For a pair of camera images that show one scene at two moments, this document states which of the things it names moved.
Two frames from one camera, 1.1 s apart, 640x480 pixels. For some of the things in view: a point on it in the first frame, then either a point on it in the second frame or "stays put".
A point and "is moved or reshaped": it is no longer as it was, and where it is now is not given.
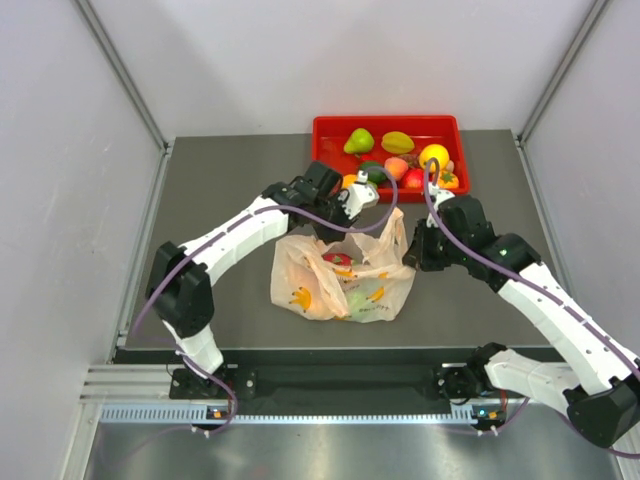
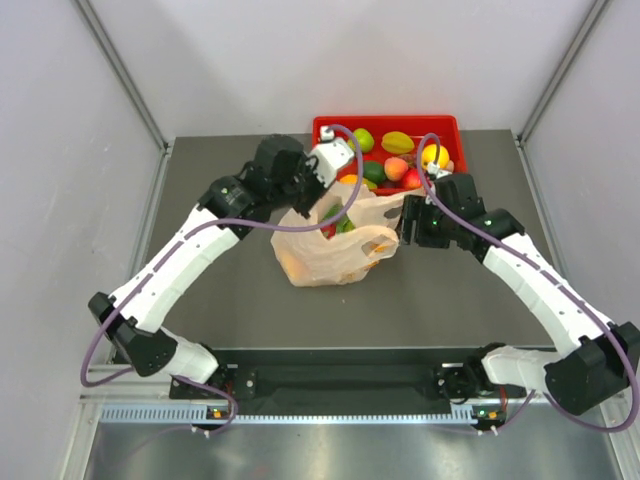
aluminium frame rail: (130, 384) stays put
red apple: (414, 178) stays put
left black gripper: (329, 235) to (309, 165)
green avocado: (374, 174) stays put
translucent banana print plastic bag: (362, 278) is moved or reshaped
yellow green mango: (348, 180) stays put
